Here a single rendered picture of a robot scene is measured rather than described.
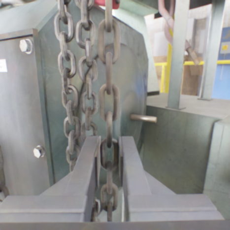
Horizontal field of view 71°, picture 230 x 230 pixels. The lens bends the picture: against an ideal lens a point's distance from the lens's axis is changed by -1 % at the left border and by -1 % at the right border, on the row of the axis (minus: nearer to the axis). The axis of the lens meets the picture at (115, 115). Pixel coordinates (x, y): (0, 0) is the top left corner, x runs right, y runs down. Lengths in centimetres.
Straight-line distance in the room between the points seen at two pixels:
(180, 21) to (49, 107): 52
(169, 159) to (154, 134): 11
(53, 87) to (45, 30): 7
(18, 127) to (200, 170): 56
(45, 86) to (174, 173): 59
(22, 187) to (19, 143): 9
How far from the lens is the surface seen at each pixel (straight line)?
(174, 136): 65
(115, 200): 18
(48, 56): 23
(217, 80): 321
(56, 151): 25
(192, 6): 103
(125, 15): 98
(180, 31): 63
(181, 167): 68
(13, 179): 36
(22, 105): 26
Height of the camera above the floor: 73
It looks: 15 degrees down
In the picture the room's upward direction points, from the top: straight up
